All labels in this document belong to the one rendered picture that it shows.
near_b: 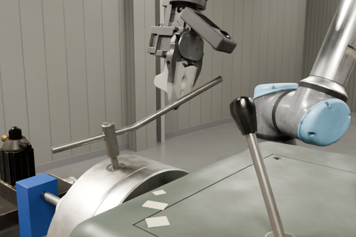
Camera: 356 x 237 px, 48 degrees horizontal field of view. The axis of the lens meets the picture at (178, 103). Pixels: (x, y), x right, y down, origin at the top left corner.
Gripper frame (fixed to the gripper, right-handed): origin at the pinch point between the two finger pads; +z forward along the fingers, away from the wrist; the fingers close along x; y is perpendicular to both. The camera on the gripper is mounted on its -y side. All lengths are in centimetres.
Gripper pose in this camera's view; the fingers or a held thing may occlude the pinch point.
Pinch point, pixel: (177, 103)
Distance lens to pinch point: 75.6
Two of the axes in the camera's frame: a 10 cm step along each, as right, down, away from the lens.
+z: -1.8, 9.8, 0.1
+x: -6.4, -1.1, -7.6
